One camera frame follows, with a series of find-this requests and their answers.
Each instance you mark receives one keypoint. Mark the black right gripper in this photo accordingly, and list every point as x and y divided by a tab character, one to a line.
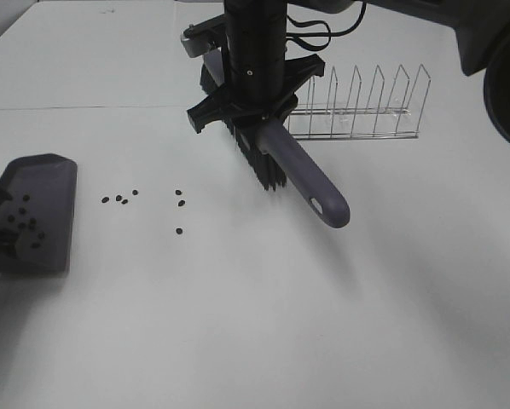
222	103

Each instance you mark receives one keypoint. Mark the purple hand brush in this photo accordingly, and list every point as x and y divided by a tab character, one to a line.
275	155

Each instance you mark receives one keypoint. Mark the purple dustpan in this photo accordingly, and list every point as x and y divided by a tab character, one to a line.
41	214

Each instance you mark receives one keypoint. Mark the metal wire rack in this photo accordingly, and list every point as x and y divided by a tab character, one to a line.
360	109

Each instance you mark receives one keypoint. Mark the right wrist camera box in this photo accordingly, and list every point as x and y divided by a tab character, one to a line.
204	37

